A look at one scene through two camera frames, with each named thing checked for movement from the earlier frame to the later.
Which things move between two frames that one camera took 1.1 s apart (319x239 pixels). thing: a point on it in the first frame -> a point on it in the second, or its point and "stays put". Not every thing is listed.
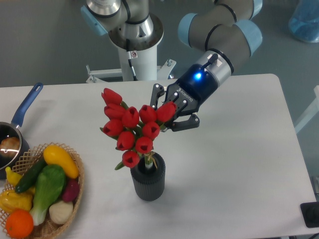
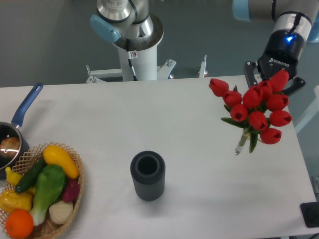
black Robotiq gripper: x=195 y=86 -> x=282 y=53
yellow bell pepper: x=10 y=199 stays put
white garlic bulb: x=61 y=212 stays put
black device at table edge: x=310 y=213 stays put
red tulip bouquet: x=135 y=131 -> x=259 y=108
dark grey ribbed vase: x=149 y=182 stays put
